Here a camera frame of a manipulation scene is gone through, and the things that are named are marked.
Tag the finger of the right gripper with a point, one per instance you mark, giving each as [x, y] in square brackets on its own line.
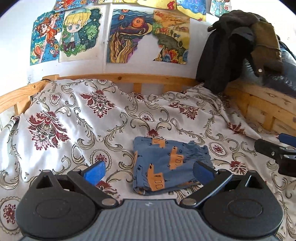
[287, 139]
[268, 149]

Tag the floral white bedspread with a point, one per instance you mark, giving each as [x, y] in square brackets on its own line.
[73, 124]

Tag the dark jacket on bedframe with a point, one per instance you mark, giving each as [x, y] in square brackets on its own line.
[238, 36]

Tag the landscape flowers drawing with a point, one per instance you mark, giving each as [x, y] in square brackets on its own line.
[173, 33]

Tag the anime red-hair girl drawing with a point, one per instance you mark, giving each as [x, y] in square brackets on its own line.
[45, 37]

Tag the top right blue drawing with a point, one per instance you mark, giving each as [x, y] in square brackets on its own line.
[197, 9]

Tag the blue orange patterned pants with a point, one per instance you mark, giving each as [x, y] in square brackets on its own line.
[163, 165]

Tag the colourful starry night drawing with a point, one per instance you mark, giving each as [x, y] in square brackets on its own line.
[127, 28]

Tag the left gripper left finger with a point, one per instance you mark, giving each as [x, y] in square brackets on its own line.
[85, 181]

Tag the wooden bed frame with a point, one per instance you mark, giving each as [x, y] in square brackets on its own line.
[274, 110]

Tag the anime blond boy drawing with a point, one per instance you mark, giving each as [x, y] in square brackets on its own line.
[82, 33]

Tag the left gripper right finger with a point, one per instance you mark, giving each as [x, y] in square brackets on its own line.
[212, 180]

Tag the top row yellow drawing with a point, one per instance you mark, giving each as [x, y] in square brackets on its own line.
[73, 4]

